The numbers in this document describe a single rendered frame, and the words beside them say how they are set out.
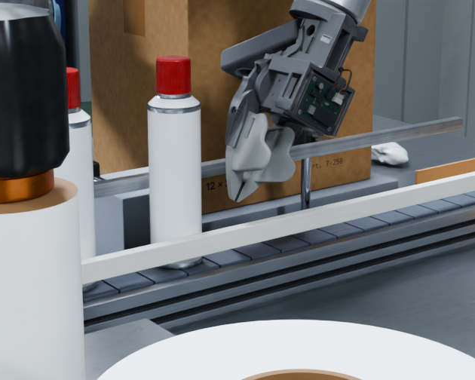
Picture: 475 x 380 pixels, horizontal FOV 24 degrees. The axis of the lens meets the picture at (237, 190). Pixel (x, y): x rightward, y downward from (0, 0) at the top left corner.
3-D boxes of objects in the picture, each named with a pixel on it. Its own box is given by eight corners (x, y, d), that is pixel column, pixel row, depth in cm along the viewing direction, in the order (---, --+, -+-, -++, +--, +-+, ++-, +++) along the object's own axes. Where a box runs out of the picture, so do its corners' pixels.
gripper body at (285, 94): (283, 115, 106) (333, 2, 106) (231, 101, 113) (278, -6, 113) (334, 144, 111) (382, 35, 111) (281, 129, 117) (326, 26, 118)
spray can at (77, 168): (58, 299, 100) (47, 76, 94) (32, 283, 104) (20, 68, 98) (108, 286, 103) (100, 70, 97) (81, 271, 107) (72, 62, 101)
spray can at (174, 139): (168, 273, 106) (164, 63, 101) (140, 258, 111) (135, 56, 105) (212, 262, 109) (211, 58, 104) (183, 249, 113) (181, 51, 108)
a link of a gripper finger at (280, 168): (261, 211, 109) (298, 127, 110) (226, 197, 114) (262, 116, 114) (282, 221, 111) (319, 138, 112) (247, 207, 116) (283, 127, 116)
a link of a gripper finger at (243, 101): (223, 142, 110) (258, 62, 110) (214, 139, 111) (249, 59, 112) (255, 158, 113) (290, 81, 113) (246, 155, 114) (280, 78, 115)
